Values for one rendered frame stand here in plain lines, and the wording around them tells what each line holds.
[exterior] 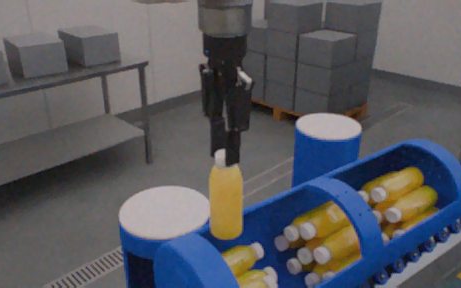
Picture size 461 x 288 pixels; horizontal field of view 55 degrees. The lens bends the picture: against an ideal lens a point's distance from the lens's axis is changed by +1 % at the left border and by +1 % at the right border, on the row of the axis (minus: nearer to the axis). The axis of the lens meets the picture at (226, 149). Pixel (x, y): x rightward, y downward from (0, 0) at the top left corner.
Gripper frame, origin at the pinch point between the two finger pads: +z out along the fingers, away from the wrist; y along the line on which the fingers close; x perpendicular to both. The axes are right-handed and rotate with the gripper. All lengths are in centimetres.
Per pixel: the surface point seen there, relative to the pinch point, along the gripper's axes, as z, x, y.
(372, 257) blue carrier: 33.1, -32.4, -14.1
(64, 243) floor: 143, -10, 187
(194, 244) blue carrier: 21.1, 6.5, 1.5
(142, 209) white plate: 41, -3, 47
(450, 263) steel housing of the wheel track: 58, -78, -13
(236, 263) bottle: 32.8, -5.3, 2.8
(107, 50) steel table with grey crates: 43, -83, 260
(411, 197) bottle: 31, -61, -6
